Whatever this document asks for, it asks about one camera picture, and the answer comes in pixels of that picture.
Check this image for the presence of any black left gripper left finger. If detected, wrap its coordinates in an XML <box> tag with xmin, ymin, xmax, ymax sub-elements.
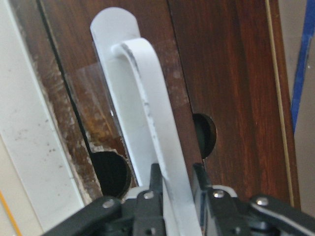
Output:
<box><xmin>45</xmin><ymin>164</ymin><xmax>164</xmax><ymax>236</ymax></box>

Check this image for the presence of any white drawer handle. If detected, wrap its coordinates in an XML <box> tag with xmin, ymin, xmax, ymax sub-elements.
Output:
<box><xmin>90</xmin><ymin>7</ymin><xmax>202</xmax><ymax>236</ymax></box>

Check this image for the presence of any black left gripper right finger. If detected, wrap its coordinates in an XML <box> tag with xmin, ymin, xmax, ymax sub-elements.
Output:
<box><xmin>192</xmin><ymin>163</ymin><xmax>315</xmax><ymax>236</ymax></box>

